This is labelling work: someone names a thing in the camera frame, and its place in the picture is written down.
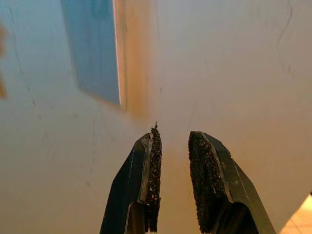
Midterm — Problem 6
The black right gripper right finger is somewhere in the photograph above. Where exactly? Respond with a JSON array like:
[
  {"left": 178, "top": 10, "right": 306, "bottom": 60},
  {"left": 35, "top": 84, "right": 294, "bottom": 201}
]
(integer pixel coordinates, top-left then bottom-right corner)
[{"left": 188, "top": 131, "right": 276, "bottom": 234}]

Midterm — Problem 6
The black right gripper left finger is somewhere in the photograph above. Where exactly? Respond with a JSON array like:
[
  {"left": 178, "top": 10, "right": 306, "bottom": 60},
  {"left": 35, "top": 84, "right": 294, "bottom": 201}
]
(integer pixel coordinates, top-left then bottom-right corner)
[{"left": 99, "top": 121, "right": 162, "bottom": 234}]

